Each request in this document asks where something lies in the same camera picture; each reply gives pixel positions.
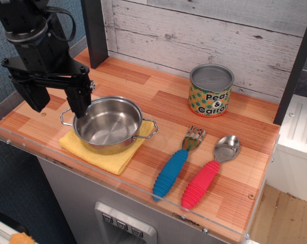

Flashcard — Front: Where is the stainless steel pot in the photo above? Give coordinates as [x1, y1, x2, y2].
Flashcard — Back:
[60, 96, 158, 155]

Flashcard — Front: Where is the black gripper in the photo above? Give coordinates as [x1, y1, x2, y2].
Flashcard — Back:
[2, 33, 93, 118]

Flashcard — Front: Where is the blue handled fork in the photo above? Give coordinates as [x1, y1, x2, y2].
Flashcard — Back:
[152, 126, 206, 201]

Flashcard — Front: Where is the orange object bottom left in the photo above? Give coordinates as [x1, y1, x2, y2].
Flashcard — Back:
[9, 232, 36, 244]

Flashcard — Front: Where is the red handled spoon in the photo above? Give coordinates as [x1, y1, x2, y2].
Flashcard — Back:
[181, 135, 240, 209]

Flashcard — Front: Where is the white side cabinet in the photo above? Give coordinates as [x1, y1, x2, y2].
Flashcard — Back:
[266, 95, 307, 201]

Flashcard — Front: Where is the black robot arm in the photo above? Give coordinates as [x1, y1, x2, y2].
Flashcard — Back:
[0, 1, 95, 118]

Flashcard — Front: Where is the silver button panel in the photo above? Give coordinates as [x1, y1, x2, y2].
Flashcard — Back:
[95, 201, 158, 244]

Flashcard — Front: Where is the grey toy kitchen cabinet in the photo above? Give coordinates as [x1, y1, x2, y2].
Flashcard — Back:
[38, 158, 223, 243]

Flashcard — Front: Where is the peas and carrots can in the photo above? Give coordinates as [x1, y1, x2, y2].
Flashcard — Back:
[188, 64, 234, 117]

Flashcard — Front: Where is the dark right upright post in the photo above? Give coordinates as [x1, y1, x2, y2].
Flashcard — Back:
[273, 27, 307, 126]

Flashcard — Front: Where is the dark upright post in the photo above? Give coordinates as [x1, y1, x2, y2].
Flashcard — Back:
[273, 27, 307, 126]
[81, 0, 108, 69]

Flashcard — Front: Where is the yellow folded cloth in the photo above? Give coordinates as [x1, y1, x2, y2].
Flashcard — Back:
[59, 129, 145, 175]

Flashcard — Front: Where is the dark left upright post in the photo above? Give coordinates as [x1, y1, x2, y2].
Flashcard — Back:
[81, 0, 108, 69]

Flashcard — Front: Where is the clear acrylic guard rail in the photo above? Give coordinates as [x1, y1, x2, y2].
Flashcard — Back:
[0, 104, 281, 244]

